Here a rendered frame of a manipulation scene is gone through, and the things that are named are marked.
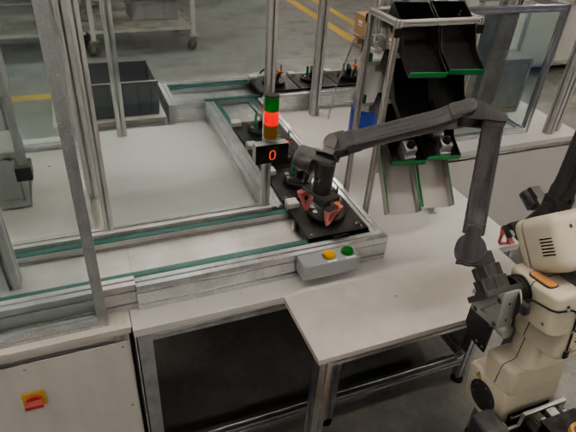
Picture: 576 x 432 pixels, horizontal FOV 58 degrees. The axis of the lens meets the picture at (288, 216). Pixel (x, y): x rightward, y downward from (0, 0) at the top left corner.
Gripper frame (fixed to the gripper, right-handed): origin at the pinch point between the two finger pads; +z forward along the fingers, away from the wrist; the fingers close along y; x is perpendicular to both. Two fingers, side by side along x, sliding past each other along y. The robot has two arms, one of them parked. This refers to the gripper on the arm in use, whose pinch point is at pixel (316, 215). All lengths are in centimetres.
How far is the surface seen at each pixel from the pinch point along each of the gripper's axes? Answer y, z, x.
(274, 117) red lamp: 32.3, -17.9, -7.4
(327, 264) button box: -4.6, 19.1, -4.1
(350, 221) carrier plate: 6.7, 17.7, -27.1
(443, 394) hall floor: -37, 112, -71
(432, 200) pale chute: -6, 12, -59
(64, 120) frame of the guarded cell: 26, -36, 64
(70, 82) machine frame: 93, -15, 37
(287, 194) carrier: 34.6, 19.2, -20.7
